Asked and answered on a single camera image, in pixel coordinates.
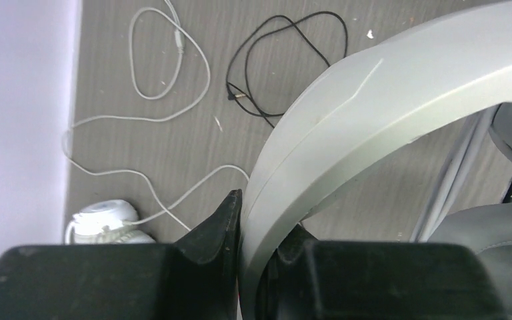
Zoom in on small white headphones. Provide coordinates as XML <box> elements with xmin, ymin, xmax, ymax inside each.
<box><xmin>64</xmin><ymin>199</ymin><xmax>155</xmax><ymax>245</ymax></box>

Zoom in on large white grey headphones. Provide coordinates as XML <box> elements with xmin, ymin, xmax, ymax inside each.
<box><xmin>239</xmin><ymin>1</ymin><xmax>512</xmax><ymax>319</ymax></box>

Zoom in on black headphone cable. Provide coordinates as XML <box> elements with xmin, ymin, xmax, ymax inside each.
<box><xmin>225</xmin><ymin>11</ymin><xmax>349</xmax><ymax>129</ymax></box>

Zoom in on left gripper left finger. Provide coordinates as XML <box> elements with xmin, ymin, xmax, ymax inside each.
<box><xmin>0</xmin><ymin>190</ymin><xmax>242</xmax><ymax>319</ymax></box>

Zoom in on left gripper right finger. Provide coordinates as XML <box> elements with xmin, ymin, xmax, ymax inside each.
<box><xmin>255</xmin><ymin>225</ymin><xmax>507</xmax><ymax>319</ymax></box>

